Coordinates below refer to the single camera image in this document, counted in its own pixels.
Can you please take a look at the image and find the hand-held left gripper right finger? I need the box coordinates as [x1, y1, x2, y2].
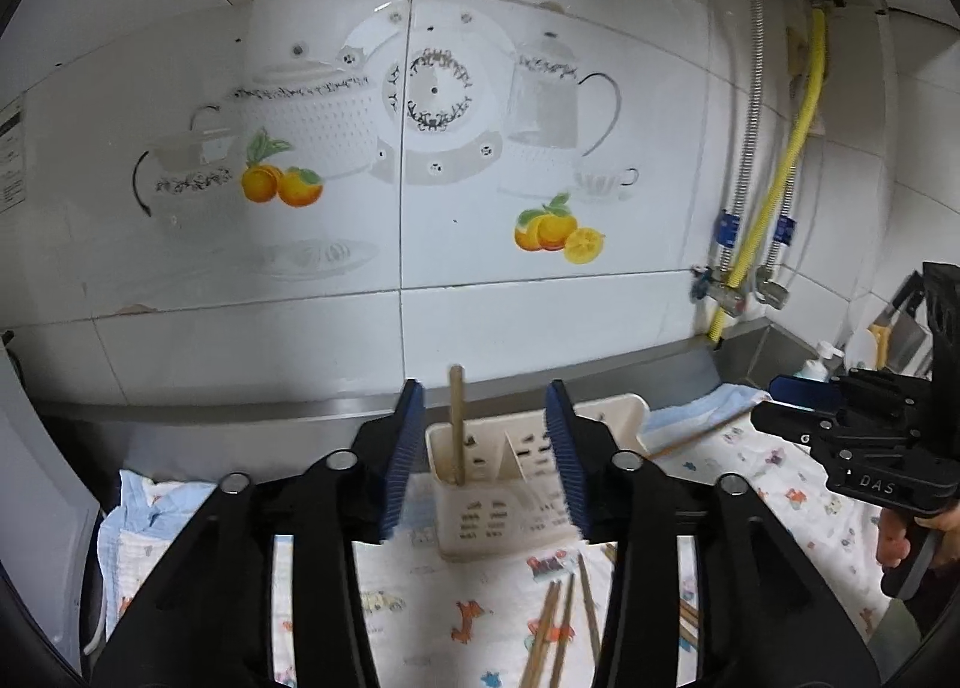
[544, 379, 882, 688]

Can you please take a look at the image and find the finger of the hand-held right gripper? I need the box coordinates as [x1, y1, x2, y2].
[769, 373, 852, 411]
[750, 401, 833, 453]

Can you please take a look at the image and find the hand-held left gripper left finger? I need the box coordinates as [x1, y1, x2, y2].
[90, 379, 428, 688]

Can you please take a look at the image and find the cream plastic utensil holder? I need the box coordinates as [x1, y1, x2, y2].
[424, 394, 650, 561]

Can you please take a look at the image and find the person's right hand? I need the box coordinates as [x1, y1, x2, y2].
[876, 500, 960, 573]

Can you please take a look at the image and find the blue soap pump bottle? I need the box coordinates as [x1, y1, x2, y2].
[799, 341, 845, 383]

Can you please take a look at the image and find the white cartoon printed cloth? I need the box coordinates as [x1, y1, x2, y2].
[97, 384, 893, 688]

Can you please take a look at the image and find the steel cleaver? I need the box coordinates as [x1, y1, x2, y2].
[874, 271, 935, 378]

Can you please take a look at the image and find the yellow gas hose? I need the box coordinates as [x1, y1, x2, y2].
[709, 8, 827, 348]

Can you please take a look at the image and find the corrugated metal hose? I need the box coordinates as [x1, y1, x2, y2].
[720, 0, 766, 284]

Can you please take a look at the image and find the wall label sticker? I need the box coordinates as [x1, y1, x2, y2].
[0, 95, 31, 216]

